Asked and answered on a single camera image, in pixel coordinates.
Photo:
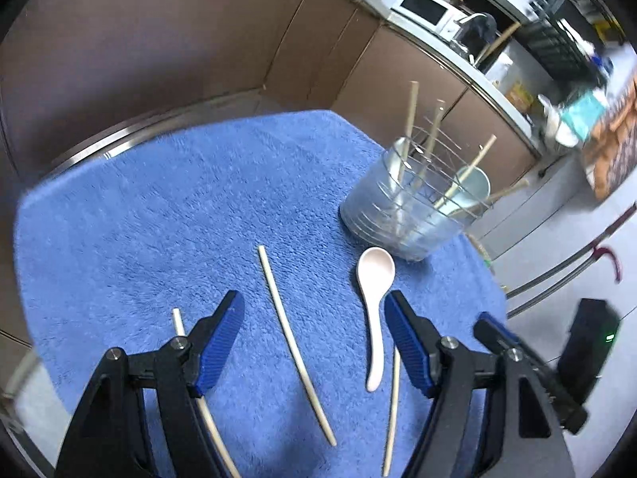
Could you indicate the white ceramic spoon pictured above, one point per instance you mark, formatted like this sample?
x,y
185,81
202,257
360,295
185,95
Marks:
x,y
476,184
374,303

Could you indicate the orange patterned apron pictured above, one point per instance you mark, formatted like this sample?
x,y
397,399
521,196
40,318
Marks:
x,y
614,144

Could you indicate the red hook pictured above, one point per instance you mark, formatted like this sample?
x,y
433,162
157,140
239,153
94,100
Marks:
x,y
614,261

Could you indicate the white detergent bottle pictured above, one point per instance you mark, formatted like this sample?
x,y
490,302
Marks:
x,y
501,69

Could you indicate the white microwave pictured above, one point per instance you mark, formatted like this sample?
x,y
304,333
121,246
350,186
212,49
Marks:
x,y
423,7

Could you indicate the teal cloth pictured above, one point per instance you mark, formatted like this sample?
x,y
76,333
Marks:
x,y
585,114

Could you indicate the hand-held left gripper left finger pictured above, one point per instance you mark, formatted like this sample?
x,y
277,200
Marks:
x,y
219,343

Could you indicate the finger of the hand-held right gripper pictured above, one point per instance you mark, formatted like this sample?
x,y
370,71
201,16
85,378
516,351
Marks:
x,y
557,388

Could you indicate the steel tube rail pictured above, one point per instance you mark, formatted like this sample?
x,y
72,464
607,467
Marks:
x,y
557,269

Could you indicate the wooden stick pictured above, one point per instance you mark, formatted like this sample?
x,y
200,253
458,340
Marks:
x,y
497,42

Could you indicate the blue towel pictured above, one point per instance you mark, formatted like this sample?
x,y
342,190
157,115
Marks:
x,y
149,234

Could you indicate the yellow liquid bottle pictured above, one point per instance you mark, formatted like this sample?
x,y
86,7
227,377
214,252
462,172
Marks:
x,y
520,95

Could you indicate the black wall dish rack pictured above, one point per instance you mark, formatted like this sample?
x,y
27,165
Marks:
x,y
567,35

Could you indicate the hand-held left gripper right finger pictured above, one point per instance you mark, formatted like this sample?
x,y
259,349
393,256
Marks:
x,y
410,343

